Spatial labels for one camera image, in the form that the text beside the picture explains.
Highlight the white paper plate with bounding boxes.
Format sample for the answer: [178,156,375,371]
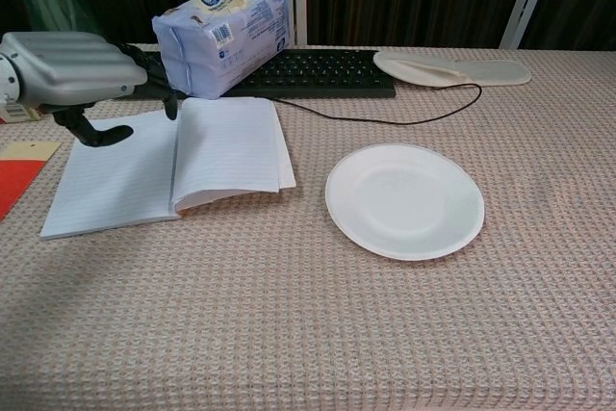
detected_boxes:
[324,142,486,262]

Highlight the red and yellow card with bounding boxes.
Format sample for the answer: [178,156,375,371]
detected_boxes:
[0,141,64,223]

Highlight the black computer keyboard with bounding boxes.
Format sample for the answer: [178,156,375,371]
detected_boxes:
[109,48,398,100]

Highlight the yellow cover lined notebook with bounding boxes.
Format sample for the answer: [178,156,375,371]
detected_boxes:
[39,96,297,243]

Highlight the light blue tissue pack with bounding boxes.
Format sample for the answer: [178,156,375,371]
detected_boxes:
[151,0,290,100]

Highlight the beige waffle tablecloth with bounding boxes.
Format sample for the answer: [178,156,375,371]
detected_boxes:
[0,42,616,411]

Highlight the red cookie box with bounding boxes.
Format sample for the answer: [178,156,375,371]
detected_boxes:
[0,103,43,124]

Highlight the black keyboard cable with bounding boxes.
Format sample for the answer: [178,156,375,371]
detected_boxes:
[269,82,483,126]

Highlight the white cloth slipper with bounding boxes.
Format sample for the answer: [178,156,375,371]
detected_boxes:
[372,49,533,89]

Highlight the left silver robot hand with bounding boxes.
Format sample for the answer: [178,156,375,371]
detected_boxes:
[0,31,180,148]

